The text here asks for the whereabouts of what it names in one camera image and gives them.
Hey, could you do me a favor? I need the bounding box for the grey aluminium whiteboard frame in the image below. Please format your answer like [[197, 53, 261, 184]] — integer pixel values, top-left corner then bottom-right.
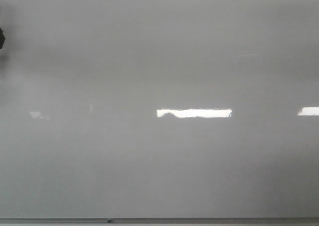
[[0, 217, 319, 226]]

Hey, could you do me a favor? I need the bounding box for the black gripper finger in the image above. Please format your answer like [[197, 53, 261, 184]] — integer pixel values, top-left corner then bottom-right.
[[0, 28, 5, 49]]

